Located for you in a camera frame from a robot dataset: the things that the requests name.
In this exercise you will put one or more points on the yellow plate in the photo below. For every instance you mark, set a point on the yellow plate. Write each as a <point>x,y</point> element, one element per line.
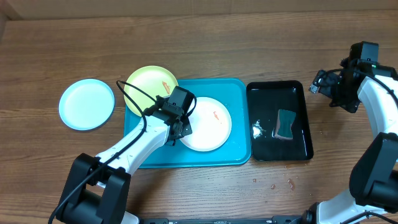
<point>153,80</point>

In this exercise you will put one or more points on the light blue plate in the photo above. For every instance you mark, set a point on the light blue plate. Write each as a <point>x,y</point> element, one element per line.
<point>87,104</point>

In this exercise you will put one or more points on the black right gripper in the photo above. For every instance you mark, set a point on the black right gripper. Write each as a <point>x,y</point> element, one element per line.
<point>351,106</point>

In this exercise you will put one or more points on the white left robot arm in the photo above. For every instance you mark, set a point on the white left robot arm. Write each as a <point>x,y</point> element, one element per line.
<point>97,187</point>

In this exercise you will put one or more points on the teal serving tray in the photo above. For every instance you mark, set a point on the teal serving tray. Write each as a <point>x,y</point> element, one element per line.
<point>231,92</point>

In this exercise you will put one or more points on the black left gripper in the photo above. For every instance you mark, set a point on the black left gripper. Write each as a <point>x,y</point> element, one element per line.
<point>186,127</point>

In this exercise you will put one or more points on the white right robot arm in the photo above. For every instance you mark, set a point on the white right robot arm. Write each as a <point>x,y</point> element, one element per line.
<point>372,188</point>

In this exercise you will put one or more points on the green scrubbing sponge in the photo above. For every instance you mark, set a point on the green scrubbing sponge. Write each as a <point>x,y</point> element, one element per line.
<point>283,128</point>

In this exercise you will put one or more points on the black water tray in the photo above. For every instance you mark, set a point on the black water tray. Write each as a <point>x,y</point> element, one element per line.
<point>265,99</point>

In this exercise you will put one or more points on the pink white plate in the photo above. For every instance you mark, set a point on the pink white plate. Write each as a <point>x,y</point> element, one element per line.
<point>211,125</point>

